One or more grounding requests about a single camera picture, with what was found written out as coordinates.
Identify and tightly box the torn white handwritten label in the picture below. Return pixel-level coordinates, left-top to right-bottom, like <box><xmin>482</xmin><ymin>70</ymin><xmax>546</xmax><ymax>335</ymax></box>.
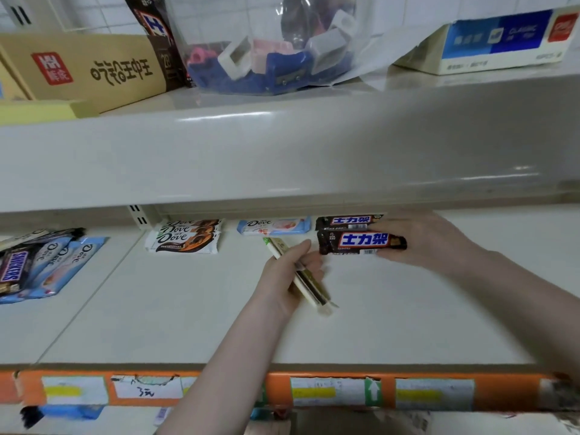
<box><xmin>111</xmin><ymin>375</ymin><xmax>183</xmax><ymax>400</ymax></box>

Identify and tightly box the person's right hand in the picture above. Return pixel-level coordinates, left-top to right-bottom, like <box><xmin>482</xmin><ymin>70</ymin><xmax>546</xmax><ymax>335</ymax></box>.
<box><xmin>372</xmin><ymin>211</ymin><xmax>489</xmax><ymax>275</ymax></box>

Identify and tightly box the white and blue carton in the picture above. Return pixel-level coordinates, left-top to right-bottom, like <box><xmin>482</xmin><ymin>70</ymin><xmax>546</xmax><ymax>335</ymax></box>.
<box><xmin>392</xmin><ymin>7</ymin><xmax>580</xmax><ymax>77</ymax></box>

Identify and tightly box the orange price strip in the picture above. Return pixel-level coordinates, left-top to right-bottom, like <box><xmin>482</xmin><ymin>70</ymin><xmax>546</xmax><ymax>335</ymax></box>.
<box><xmin>0</xmin><ymin>364</ymin><xmax>580</xmax><ymax>413</ymax></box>

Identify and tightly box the white lower shelf board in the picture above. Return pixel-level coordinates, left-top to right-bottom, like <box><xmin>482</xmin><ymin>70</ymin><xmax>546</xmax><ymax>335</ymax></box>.
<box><xmin>0</xmin><ymin>205</ymin><xmax>580</xmax><ymax>372</ymax></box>

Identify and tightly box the yellow cardboard box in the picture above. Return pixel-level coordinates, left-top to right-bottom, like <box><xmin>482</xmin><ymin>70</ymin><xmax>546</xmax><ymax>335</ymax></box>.
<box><xmin>0</xmin><ymin>100</ymin><xmax>88</xmax><ymax>127</ymax></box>

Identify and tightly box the brown snack bar blue print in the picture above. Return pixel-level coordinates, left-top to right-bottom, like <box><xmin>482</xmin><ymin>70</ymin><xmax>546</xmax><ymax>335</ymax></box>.
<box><xmin>0</xmin><ymin>249</ymin><xmax>36</xmax><ymax>297</ymax></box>

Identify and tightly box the white and brown chocolate bar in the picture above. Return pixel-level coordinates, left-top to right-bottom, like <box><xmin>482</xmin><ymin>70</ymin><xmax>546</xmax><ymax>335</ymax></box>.
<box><xmin>164</xmin><ymin>219</ymin><xmax>224</xmax><ymax>228</ymax></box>
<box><xmin>157</xmin><ymin>224</ymin><xmax>223</xmax><ymax>237</ymax></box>
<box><xmin>144</xmin><ymin>232</ymin><xmax>221</xmax><ymax>255</ymax></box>

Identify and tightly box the person's left forearm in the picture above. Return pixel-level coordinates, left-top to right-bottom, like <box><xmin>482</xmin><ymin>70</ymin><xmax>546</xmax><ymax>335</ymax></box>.
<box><xmin>154</xmin><ymin>292</ymin><xmax>292</xmax><ymax>435</ymax></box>

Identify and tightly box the dark brown snack bag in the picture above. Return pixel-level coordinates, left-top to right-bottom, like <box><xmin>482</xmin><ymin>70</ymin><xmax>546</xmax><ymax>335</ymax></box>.
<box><xmin>120</xmin><ymin>0</ymin><xmax>190</xmax><ymax>92</ymax></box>

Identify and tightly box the person's right forearm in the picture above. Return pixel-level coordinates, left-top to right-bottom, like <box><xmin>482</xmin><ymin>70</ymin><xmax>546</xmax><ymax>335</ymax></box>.
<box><xmin>471</xmin><ymin>246</ymin><xmax>580</xmax><ymax>383</ymax></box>

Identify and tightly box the black and cream chocolate bar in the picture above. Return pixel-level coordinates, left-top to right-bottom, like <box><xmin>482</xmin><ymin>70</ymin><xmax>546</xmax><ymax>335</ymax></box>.
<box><xmin>0</xmin><ymin>227</ymin><xmax>86</xmax><ymax>253</ymax></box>

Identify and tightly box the grey upper shelf board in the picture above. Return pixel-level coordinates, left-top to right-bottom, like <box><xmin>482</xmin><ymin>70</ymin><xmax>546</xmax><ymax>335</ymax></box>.
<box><xmin>0</xmin><ymin>50</ymin><xmax>580</xmax><ymax>214</ymax></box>

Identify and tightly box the blue hanging label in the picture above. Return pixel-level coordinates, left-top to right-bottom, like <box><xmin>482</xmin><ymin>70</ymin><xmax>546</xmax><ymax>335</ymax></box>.
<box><xmin>40</xmin><ymin>404</ymin><xmax>106</xmax><ymax>420</ymax></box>

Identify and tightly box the person's left hand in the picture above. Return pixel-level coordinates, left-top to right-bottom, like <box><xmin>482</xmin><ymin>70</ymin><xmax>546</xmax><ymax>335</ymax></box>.
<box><xmin>252</xmin><ymin>239</ymin><xmax>325</xmax><ymax>315</ymax></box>

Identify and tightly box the beige slotted shelf upright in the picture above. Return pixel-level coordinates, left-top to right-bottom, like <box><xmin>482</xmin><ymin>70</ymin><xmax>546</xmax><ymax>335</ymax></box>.
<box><xmin>127</xmin><ymin>205</ymin><xmax>160</xmax><ymax>228</ymax></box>

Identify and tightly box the dark brown chocolate bar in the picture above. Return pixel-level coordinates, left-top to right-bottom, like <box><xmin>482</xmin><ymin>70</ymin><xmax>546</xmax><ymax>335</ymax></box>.
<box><xmin>315</xmin><ymin>214</ymin><xmax>386</xmax><ymax>232</ymax></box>
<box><xmin>317</xmin><ymin>229</ymin><xmax>408</xmax><ymax>257</ymax></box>

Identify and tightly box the white label with yellow stripe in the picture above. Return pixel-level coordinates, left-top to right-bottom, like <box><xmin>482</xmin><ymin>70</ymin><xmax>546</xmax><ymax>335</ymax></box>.
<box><xmin>41</xmin><ymin>376</ymin><xmax>109</xmax><ymax>406</ymax></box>
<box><xmin>395</xmin><ymin>379</ymin><xmax>476</xmax><ymax>411</ymax></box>
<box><xmin>290</xmin><ymin>377</ymin><xmax>366</xmax><ymax>407</ymax></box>

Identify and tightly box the light blue pink chocolate bar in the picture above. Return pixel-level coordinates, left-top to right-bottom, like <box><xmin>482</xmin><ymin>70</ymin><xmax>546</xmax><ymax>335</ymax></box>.
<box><xmin>237</xmin><ymin>216</ymin><xmax>313</xmax><ymax>236</ymax></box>

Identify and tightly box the brown cardboard box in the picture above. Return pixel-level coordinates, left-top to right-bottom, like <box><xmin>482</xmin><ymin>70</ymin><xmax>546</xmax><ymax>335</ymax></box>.
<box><xmin>0</xmin><ymin>33</ymin><xmax>167</xmax><ymax>103</ymax></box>

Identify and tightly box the cream and green chocolate bar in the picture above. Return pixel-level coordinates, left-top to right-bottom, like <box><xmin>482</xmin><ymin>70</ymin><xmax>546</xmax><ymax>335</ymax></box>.
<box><xmin>262</xmin><ymin>237</ymin><xmax>339</xmax><ymax>316</ymax></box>

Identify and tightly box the clear plastic bag of clips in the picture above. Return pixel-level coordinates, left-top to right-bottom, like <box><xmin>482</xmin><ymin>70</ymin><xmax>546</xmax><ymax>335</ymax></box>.
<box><xmin>162</xmin><ymin>0</ymin><xmax>436</xmax><ymax>96</ymax></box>

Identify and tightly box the green arrow label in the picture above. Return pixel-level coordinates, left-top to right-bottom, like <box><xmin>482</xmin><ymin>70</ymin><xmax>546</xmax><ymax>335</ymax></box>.
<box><xmin>364</xmin><ymin>378</ymin><xmax>383</xmax><ymax>408</ymax></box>

